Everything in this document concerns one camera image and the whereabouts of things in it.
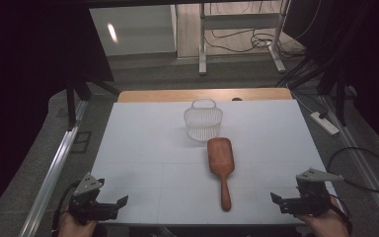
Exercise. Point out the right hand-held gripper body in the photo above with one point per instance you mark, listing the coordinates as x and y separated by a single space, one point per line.
309 199

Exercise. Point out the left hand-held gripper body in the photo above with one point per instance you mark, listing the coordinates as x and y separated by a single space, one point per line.
86 205

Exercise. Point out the wooden paddle hairbrush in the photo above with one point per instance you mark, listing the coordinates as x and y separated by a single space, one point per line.
221 158

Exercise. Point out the white plastic basket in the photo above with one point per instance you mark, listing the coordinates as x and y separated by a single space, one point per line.
203 121

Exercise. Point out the person's left hand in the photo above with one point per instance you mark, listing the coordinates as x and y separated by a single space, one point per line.
75 227

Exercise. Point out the person's right hand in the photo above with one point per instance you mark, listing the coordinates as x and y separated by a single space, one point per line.
327 225

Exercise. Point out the white table board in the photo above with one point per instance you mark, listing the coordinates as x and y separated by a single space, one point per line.
151 164

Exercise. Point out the white power strip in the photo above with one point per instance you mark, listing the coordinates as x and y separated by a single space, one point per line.
325 123

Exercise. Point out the black metal stand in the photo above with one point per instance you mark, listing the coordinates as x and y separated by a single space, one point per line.
70 105
341 102

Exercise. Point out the small black knob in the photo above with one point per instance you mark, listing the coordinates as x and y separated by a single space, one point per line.
237 98

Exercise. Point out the wooden table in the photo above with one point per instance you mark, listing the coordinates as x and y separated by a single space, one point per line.
177 95

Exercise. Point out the black curtain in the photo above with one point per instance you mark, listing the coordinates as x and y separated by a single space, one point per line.
29 65
368 65

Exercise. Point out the white cabinet panel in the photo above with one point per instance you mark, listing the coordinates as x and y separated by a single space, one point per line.
138 33

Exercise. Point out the aluminium floor rail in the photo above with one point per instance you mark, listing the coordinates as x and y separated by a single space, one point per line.
363 164
51 181

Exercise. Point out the white metal desk frame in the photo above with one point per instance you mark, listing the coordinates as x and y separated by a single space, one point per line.
203 49

